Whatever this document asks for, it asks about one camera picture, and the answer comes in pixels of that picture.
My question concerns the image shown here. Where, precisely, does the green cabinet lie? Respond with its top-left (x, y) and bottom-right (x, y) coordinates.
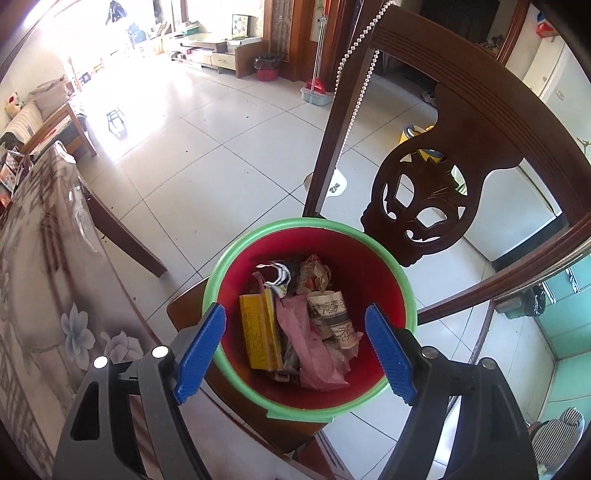
top-left (538, 265), bottom-right (591, 416)

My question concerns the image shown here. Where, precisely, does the red hanging decoration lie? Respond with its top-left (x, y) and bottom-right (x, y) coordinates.
top-left (536, 9), bottom-right (557, 40)

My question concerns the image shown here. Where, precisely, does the dark metal pot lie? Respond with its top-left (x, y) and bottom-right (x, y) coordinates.
top-left (496, 288), bottom-right (548, 319)

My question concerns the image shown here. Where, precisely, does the white refrigerator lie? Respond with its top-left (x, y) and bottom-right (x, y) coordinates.
top-left (522, 44), bottom-right (591, 139)

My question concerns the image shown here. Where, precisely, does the pale pink drink carton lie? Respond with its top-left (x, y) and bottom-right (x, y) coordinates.
top-left (307, 290), bottom-right (363, 349)

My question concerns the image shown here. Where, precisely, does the television cabinet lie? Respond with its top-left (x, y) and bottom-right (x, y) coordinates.
top-left (168, 21), bottom-right (269, 79)

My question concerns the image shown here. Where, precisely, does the red green-rimmed trash bin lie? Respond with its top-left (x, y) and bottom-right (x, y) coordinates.
top-left (202, 218), bottom-right (419, 422)

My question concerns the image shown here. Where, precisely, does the brown paper bag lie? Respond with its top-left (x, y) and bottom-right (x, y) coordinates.
top-left (295, 254), bottom-right (333, 296)

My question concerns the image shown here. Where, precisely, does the white bead string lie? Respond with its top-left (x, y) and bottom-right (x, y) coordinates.
top-left (335, 0), bottom-right (398, 158)

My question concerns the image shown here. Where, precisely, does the yellow-blue toy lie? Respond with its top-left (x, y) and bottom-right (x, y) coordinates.
top-left (399, 124), bottom-right (446, 162)

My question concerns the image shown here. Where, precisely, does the white dustpan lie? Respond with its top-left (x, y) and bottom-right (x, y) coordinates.
top-left (300, 85), bottom-right (334, 106)

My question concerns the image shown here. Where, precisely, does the pink plastic bag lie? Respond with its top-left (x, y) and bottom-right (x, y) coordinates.
top-left (276, 295), bottom-right (352, 392)

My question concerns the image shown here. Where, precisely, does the white floor bowl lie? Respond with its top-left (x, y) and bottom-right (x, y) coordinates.
top-left (302, 168), bottom-right (348, 198)

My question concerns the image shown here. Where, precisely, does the yellow cardboard box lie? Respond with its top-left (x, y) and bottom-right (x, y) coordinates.
top-left (239, 290), bottom-right (283, 371)

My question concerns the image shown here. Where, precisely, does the white appliance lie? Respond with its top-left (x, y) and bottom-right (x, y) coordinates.
top-left (455, 152), bottom-right (566, 264)

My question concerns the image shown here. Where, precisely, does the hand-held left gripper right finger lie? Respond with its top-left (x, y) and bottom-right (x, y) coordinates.
top-left (365, 302), bottom-right (539, 480)

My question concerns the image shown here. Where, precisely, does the beige pillow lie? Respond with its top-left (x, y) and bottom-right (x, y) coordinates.
top-left (30, 79), bottom-right (75, 116)

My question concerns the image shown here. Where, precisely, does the striped slipper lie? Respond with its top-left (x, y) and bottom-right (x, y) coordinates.
top-left (531, 408), bottom-right (585, 464)

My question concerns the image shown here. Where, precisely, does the silver wrapper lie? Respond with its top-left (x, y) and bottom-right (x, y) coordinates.
top-left (253, 261), bottom-right (291, 298)

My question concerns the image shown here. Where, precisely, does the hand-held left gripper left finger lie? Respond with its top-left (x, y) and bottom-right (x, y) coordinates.
top-left (53, 302), bottom-right (227, 480)

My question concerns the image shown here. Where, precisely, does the white metal rack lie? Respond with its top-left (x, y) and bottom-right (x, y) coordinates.
top-left (0, 148), bottom-right (31, 195)

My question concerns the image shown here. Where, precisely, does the wooden sofa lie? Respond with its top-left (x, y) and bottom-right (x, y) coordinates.
top-left (0, 78), bottom-right (98, 160)

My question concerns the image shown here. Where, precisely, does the red floor bin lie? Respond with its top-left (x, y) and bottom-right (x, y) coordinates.
top-left (254, 55), bottom-right (281, 82)

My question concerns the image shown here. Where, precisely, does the carved wooden chair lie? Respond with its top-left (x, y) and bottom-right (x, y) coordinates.
top-left (166, 0), bottom-right (591, 455)

